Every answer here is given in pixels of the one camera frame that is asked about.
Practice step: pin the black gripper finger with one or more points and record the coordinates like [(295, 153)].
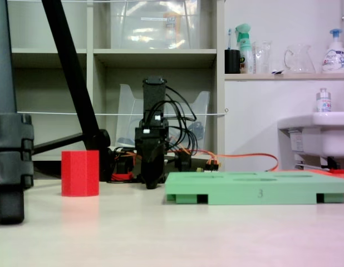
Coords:
[(161, 169), (149, 172)]

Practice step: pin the red octagonal pillar block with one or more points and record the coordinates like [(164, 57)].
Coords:
[(80, 172)]

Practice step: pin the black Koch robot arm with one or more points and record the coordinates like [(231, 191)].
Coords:
[(154, 97)]

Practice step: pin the clear plastic file holder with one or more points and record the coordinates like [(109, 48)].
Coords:
[(127, 111)]

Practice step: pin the green shape sorting board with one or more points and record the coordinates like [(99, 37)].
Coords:
[(244, 189)]

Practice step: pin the black tripod spreader bar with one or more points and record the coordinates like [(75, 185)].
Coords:
[(58, 143)]

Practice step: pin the beige shelf unit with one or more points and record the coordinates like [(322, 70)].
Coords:
[(90, 55)]

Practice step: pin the black cup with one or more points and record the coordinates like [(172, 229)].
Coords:
[(232, 62)]

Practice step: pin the clear plastic storage box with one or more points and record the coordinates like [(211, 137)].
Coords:
[(138, 25)]

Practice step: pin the green spray bottle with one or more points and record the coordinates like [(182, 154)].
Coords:
[(244, 53)]

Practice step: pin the blue toothbrush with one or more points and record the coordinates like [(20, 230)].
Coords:
[(229, 39)]

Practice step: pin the clear measuring glass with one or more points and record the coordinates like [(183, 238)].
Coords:
[(263, 58)]

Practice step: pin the grey black tripod leg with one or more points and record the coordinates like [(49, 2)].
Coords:
[(5, 83)]

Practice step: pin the clear glass pitcher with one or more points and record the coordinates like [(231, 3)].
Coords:
[(300, 59)]

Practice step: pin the white sink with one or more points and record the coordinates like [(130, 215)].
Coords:
[(328, 133)]

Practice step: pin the clear sanitizer bottle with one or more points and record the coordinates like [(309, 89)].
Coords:
[(324, 103)]

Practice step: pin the white foam soap bottle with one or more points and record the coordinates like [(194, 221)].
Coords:
[(335, 58)]

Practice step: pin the beige wall ledge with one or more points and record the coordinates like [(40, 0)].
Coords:
[(286, 76)]

